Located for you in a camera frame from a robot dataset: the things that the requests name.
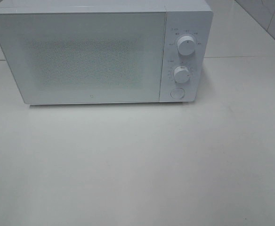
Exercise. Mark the round white door button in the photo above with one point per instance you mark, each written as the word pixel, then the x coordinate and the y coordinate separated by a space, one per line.
pixel 177 93

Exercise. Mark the white timer knob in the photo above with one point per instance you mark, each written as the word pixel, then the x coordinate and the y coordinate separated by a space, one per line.
pixel 181 74

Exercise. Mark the white microwave door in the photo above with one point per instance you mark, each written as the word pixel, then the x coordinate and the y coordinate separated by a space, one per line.
pixel 84 58

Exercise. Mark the upper white power knob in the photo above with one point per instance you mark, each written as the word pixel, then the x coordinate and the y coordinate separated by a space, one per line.
pixel 186 44

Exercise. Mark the white microwave oven body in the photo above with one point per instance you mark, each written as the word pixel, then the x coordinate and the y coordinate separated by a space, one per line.
pixel 181 17

